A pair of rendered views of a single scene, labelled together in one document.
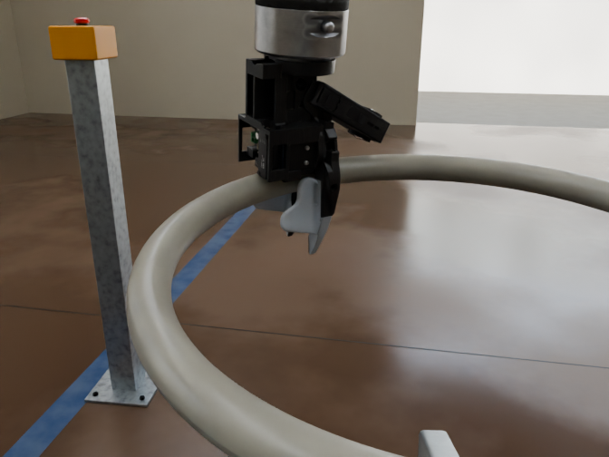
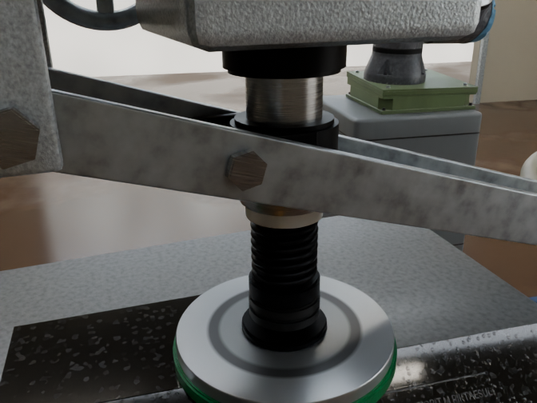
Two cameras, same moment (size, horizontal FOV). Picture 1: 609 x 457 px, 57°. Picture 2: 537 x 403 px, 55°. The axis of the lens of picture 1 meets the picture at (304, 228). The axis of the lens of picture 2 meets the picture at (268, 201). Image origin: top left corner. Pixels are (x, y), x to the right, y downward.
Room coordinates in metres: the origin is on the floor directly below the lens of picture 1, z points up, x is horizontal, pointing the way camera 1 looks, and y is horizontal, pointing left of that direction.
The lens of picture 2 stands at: (-0.42, -0.48, 1.17)
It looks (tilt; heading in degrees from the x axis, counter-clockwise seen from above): 22 degrees down; 67
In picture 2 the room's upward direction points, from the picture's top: 1 degrees counter-clockwise
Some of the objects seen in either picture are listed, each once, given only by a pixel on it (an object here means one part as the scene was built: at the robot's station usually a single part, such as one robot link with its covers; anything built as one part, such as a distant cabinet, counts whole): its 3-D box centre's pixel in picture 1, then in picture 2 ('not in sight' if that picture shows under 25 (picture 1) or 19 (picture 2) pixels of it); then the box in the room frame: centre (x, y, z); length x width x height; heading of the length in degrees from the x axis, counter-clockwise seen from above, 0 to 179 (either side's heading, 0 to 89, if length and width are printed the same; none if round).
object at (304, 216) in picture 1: (303, 218); not in sight; (0.57, 0.00, 0.89); 0.06 x 0.03 x 0.09; 122
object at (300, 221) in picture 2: not in sight; (284, 194); (-0.24, -0.09, 1.01); 0.07 x 0.07 x 0.04
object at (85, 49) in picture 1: (108, 225); not in sight; (1.49, 0.56, 0.54); 0.20 x 0.20 x 1.09; 83
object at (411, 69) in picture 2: not in sight; (395, 62); (0.58, 0.87, 0.98); 0.19 x 0.19 x 0.10
